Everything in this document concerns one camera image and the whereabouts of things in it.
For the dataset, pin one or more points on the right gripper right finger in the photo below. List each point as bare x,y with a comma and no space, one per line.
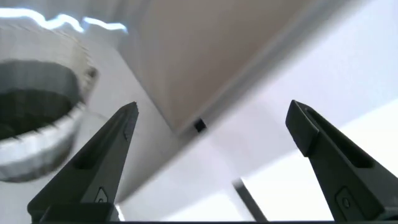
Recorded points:
329,155

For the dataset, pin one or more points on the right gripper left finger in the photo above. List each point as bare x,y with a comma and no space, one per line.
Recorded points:
102,155

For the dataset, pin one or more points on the white laundry basket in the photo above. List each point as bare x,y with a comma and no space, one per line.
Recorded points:
37,155

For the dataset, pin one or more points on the white curtain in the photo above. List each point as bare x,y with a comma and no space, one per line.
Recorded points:
77,7

